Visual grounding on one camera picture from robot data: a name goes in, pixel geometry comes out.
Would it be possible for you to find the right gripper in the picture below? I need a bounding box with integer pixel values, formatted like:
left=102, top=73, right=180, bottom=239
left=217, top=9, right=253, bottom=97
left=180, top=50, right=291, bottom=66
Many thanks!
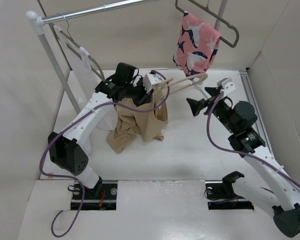
left=186, top=86, right=238, bottom=134

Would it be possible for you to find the beige t shirt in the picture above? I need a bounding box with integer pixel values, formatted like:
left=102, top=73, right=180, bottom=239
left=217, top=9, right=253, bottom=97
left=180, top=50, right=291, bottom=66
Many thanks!
left=106, top=103, right=168, bottom=154

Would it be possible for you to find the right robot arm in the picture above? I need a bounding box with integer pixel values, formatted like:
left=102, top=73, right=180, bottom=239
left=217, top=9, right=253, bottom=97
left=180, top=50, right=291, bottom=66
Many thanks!
left=186, top=87, right=300, bottom=238

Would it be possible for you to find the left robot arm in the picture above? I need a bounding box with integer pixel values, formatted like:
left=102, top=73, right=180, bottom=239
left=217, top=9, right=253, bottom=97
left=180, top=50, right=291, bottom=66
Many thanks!
left=48, top=62, right=161, bottom=199

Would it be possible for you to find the grey hanger right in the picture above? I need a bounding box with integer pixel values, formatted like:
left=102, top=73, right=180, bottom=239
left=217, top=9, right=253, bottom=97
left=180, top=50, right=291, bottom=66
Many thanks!
left=189, top=0, right=240, bottom=49

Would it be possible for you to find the grey hanger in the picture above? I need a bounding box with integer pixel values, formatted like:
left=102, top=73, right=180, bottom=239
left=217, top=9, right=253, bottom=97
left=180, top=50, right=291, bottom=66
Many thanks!
left=57, top=13, right=106, bottom=81
left=189, top=0, right=240, bottom=49

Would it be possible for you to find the grey hanger left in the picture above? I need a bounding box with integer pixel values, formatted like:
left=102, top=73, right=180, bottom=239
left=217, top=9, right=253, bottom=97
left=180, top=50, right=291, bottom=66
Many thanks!
left=57, top=13, right=106, bottom=81

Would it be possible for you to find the white garment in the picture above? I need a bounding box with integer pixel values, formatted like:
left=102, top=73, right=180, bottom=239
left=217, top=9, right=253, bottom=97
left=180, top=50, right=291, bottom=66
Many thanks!
left=53, top=25, right=118, bottom=155

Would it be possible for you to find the pink patterned garment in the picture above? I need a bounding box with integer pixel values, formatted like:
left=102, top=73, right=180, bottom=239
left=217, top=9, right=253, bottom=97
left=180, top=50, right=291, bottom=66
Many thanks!
left=172, top=11, right=221, bottom=77

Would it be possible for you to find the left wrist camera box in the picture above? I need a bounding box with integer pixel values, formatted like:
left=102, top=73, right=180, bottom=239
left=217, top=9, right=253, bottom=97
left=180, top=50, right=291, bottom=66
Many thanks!
left=142, top=73, right=164, bottom=93

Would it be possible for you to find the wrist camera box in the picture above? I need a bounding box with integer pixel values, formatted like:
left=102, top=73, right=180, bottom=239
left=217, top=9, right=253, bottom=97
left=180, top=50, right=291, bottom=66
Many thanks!
left=142, top=73, right=164, bottom=93
left=217, top=77, right=236, bottom=97

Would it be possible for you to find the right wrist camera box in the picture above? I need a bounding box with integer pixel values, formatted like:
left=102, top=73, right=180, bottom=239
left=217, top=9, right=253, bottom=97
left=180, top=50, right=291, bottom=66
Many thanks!
left=217, top=77, right=236, bottom=97

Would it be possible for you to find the aluminium rail right side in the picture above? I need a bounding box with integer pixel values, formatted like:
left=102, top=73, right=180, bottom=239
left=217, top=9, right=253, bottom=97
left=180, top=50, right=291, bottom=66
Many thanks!
left=239, top=70, right=273, bottom=154

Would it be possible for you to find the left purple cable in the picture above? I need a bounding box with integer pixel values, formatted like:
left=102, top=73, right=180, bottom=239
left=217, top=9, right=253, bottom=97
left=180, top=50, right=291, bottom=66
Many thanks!
left=39, top=70, right=171, bottom=238

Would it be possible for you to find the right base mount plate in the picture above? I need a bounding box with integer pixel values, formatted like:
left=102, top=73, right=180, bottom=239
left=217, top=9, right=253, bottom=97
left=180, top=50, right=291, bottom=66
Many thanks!
left=204, top=180, right=255, bottom=210

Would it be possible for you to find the base mount plate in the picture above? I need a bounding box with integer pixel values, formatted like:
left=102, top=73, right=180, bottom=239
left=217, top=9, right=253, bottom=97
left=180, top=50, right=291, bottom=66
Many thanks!
left=67, top=180, right=118, bottom=211
left=204, top=180, right=255, bottom=210

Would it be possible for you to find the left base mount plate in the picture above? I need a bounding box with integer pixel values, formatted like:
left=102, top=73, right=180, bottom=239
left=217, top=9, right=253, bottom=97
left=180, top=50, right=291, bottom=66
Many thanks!
left=67, top=180, right=118, bottom=211

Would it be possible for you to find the clothes rack frame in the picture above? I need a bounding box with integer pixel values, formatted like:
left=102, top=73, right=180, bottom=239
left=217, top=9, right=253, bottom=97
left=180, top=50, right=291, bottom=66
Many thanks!
left=24, top=0, right=228, bottom=156

